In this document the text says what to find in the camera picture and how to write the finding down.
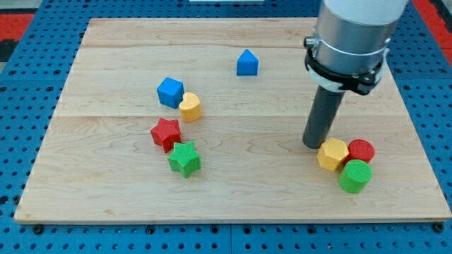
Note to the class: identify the green star block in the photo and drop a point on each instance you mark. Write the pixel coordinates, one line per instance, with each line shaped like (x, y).
(184, 159)

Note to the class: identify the yellow heart block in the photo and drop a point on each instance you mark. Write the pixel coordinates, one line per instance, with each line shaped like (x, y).
(190, 107)

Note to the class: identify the red cylinder block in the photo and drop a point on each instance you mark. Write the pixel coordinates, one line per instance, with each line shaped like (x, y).
(360, 149)

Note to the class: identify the green cylinder block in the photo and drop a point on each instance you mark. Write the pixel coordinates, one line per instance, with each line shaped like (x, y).
(355, 176)

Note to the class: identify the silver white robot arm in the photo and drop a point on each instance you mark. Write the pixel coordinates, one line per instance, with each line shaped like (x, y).
(348, 47)

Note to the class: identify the yellow hexagon block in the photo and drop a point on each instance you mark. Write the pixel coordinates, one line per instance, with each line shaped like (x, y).
(332, 153)

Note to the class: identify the blue cube block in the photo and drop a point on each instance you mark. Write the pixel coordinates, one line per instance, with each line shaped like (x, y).
(170, 92)

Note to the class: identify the red star block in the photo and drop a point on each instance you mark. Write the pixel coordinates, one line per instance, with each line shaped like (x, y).
(166, 133)

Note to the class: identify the wooden board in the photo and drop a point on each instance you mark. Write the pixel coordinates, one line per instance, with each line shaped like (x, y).
(98, 163)

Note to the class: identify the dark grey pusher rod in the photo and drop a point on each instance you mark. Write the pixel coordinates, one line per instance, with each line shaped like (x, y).
(321, 116)

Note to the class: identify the blue triangle block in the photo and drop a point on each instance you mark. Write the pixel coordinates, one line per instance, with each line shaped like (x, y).
(247, 64)

